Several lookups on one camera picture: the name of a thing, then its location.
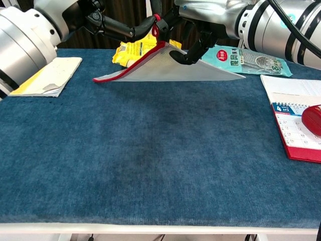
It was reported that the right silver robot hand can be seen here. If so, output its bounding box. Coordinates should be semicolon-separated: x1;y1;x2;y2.
150;0;242;66

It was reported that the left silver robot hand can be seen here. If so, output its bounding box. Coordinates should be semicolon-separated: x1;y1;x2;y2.
62;0;162;44

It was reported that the grey mesh zipper pouch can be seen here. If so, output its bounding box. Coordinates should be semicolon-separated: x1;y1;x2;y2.
92;14;247;83

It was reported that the yellow snack bag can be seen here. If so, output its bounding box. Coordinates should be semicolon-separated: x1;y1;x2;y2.
111;34;183;68

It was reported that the teal scouring pad package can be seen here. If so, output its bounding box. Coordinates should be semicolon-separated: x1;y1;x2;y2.
200;44;293;77

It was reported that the yellow and cream notebook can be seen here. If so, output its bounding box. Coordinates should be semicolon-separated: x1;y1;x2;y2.
8;57;83;98

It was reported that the blue table mat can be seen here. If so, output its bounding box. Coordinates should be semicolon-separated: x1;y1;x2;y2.
0;48;321;229

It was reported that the red bottle with white cap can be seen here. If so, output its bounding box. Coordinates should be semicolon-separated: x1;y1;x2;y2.
301;104;321;138

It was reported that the red desk calendar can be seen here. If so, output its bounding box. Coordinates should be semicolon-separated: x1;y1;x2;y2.
271;101;321;164

